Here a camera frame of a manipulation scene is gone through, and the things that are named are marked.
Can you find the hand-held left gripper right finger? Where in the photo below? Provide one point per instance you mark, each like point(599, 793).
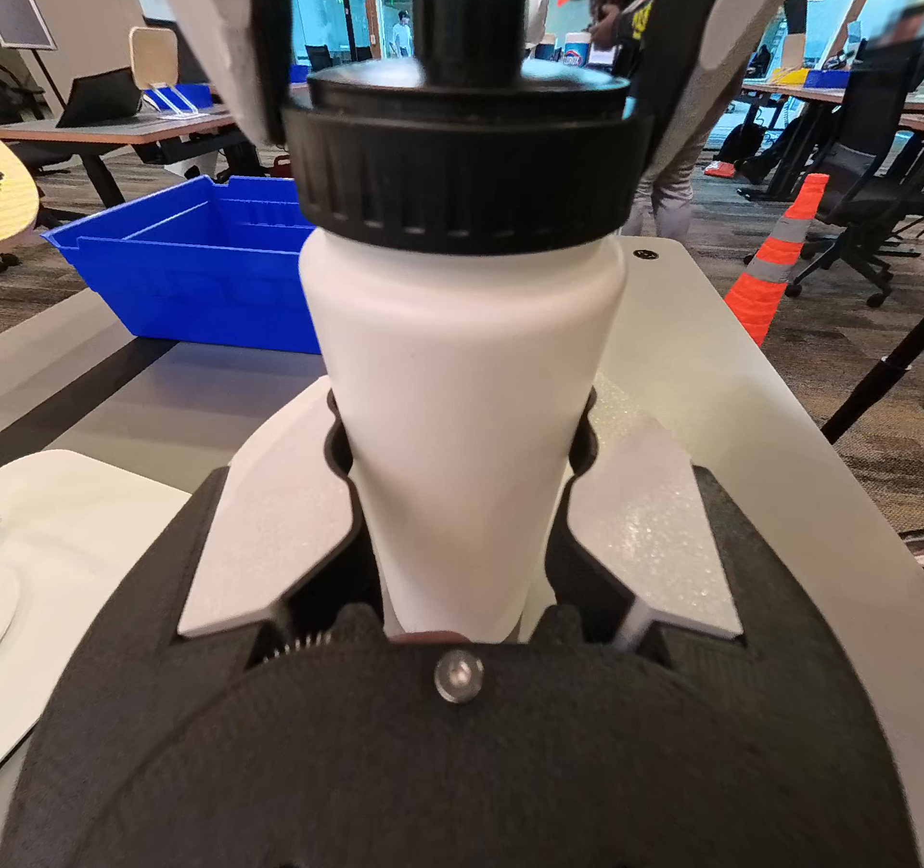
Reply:
point(650, 528)

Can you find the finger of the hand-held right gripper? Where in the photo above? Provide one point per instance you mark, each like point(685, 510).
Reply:
point(743, 9)
point(216, 1)

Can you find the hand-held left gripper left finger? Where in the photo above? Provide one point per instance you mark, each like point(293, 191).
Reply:
point(274, 521)

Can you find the white plastic bottle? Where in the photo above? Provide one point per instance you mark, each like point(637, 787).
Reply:
point(462, 413)

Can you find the blue plastic bin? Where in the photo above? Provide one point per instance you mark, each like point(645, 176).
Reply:
point(195, 95)
point(180, 290)

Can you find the black bottle lid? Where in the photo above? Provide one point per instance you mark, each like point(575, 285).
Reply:
point(462, 160)

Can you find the beige board on clear stand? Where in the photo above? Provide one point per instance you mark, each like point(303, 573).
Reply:
point(153, 55)

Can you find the brown desk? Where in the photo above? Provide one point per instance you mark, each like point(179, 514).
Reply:
point(108, 131)
point(830, 94)

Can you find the black laptop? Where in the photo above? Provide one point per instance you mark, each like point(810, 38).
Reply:
point(101, 99)

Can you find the white wipes canister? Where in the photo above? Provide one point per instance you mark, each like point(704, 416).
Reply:
point(574, 52)

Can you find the grey framed floor sign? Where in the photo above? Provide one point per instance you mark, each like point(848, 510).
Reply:
point(21, 12)

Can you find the orange traffic cone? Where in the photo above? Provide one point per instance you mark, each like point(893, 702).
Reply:
point(776, 261)

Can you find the black tripod leg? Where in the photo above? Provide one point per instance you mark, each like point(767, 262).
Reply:
point(873, 384)

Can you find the clear round stand foot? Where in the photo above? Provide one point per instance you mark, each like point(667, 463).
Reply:
point(7, 601)

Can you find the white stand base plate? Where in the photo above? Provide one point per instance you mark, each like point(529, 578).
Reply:
point(72, 557)

